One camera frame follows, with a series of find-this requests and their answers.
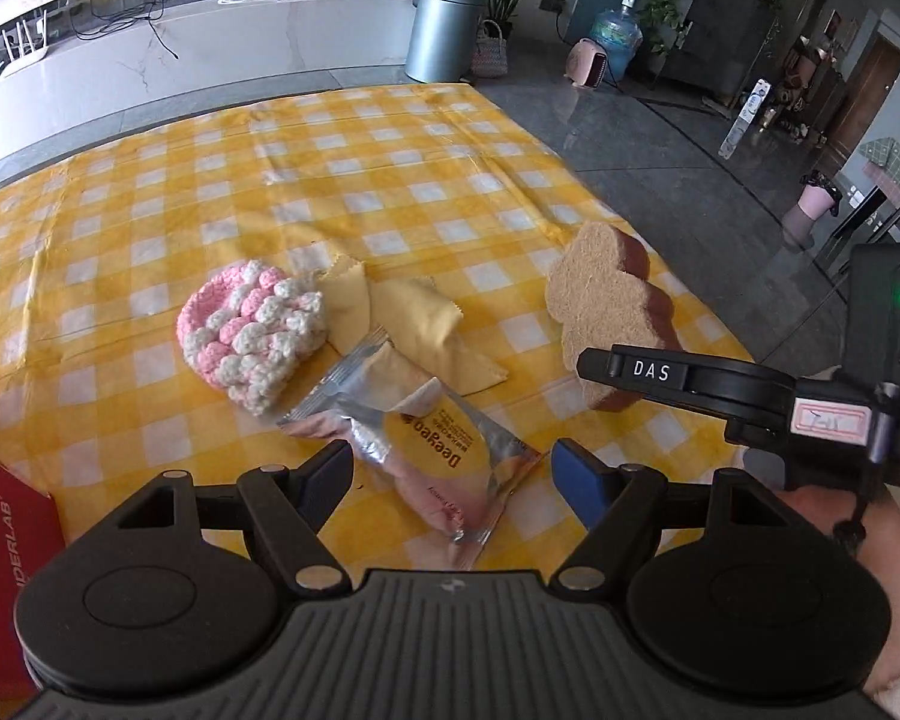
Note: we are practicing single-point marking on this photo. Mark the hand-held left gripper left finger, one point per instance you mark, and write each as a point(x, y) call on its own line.
point(322, 476)

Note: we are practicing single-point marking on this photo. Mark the red box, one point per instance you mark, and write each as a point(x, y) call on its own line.
point(7, 540)

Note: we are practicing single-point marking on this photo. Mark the blue water bottle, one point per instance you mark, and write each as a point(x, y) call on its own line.
point(615, 37)

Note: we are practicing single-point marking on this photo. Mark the silver trash can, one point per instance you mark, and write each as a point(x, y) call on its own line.
point(442, 34)

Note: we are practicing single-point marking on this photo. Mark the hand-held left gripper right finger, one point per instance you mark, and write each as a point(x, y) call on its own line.
point(581, 484)

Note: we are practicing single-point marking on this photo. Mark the plain yellow cloth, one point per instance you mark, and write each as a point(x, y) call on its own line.
point(427, 330)

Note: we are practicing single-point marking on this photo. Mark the wooden door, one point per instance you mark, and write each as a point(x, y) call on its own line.
point(874, 105)

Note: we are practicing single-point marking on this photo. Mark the tall white box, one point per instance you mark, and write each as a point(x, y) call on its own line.
point(744, 120)

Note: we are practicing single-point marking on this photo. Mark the green checked cloth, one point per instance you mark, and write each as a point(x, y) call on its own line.
point(892, 161)

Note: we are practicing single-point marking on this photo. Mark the pink bin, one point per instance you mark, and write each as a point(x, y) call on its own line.
point(810, 214)

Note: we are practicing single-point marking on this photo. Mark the pink and white crochet piece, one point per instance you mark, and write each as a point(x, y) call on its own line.
point(247, 330)

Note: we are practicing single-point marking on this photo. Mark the pink heater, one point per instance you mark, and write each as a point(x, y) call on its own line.
point(585, 64)

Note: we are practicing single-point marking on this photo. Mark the dark cabinet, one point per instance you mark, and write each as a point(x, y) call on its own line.
point(720, 37)

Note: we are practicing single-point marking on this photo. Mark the white router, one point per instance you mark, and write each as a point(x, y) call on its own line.
point(26, 56)

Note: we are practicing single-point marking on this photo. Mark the cluttered shelf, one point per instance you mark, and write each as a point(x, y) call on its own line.
point(806, 67)

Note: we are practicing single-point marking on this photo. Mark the silver snack packet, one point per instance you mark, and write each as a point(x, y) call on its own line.
point(420, 450)

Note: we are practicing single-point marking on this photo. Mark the person's right forearm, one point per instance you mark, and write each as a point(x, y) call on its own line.
point(892, 592)

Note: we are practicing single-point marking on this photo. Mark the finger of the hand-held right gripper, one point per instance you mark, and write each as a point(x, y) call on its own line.
point(649, 371)

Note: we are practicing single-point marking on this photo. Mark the red and beige sponge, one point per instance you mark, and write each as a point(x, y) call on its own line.
point(592, 292)

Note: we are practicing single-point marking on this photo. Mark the yellow checkered tablecloth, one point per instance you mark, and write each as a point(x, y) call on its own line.
point(270, 165)

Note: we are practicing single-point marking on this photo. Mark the woven basket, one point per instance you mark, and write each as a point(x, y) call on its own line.
point(490, 56)

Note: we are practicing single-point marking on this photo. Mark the white television console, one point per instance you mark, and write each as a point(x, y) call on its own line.
point(232, 37)

